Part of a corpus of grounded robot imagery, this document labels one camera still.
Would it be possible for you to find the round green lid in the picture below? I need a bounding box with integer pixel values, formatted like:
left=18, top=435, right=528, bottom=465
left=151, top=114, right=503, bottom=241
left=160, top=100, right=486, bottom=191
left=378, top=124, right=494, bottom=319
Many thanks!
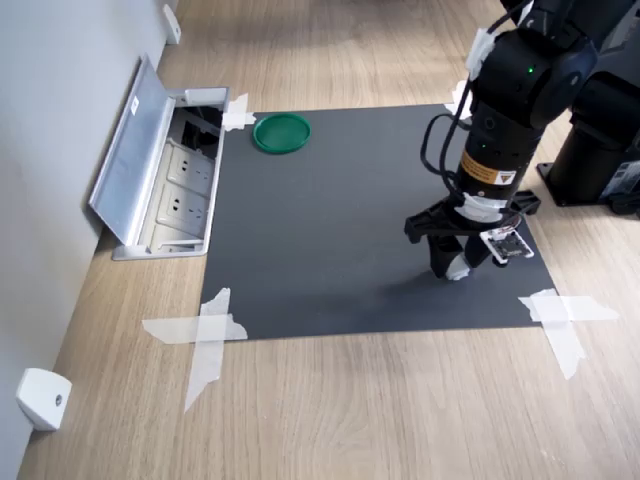
left=252, top=113, right=313, bottom=155

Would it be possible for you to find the dark grey mat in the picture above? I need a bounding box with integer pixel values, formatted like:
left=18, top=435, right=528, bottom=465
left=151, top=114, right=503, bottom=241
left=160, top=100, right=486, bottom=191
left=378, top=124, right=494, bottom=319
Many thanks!
left=201, top=103, right=558, bottom=341

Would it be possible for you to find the white tape cross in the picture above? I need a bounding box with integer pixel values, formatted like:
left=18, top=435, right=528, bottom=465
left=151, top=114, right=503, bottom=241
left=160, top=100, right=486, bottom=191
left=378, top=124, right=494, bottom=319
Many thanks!
left=141, top=287, right=250, bottom=414
left=518, top=288, right=621, bottom=381
left=444, top=79, right=475, bottom=121
left=221, top=92, right=258, bottom=133

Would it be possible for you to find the white power socket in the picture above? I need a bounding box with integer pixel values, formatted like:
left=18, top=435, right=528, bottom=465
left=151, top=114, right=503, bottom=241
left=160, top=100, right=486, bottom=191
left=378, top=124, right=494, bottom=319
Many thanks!
left=156, top=183, right=210, bottom=226
left=166, top=141, right=215, bottom=187

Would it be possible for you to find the grey partition panel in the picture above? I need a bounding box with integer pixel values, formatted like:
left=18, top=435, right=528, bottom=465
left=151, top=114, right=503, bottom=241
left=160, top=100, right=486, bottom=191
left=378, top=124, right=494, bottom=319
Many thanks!
left=0, top=0, right=174, bottom=480

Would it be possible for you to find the small white wrist camera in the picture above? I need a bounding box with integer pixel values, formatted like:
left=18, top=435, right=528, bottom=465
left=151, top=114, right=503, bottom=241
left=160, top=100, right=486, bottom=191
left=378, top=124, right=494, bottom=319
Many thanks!
left=479, top=229, right=535, bottom=266

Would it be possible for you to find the silver cable duct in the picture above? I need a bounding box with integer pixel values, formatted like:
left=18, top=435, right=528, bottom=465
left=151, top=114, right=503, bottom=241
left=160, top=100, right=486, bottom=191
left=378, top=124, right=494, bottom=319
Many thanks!
left=88, top=53, right=231, bottom=261

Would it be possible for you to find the small white partition bracket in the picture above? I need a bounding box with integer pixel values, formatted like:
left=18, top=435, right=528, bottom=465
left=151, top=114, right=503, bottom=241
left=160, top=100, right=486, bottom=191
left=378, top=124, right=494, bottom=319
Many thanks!
left=162, top=3, right=182, bottom=46
left=14, top=368, right=73, bottom=432

